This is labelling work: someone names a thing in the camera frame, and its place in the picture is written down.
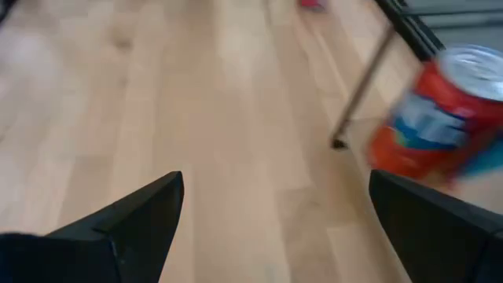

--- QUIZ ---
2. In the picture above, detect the pink and white soda can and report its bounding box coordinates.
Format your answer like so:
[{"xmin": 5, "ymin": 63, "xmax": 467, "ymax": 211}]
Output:
[{"xmin": 300, "ymin": 0, "xmax": 326, "ymax": 11}]

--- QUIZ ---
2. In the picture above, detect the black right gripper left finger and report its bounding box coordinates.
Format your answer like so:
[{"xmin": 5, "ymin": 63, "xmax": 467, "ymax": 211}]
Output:
[{"xmin": 0, "ymin": 171, "xmax": 185, "ymax": 283}]

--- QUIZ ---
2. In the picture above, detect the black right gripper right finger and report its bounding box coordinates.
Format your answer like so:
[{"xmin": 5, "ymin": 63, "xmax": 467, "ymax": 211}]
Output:
[{"xmin": 368, "ymin": 169, "xmax": 503, "ymax": 283}]

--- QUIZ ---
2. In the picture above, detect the wooden shelf with black frame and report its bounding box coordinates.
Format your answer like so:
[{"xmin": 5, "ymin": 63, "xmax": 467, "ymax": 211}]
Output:
[{"xmin": 329, "ymin": 23, "xmax": 503, "ymax": 215}]

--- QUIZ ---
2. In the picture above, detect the orange Fanta can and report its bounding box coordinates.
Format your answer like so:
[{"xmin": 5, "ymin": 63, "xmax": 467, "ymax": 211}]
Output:
[{"xmin": 365, "ymin": 43, "xmax": 503, "ymax": 186}]

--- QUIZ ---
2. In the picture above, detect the black aluminium table frame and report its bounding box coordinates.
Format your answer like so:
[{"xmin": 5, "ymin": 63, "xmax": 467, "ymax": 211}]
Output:
[{"xmin": 371, "ymin": 0, "xmax": 503, "ymax": 62}]

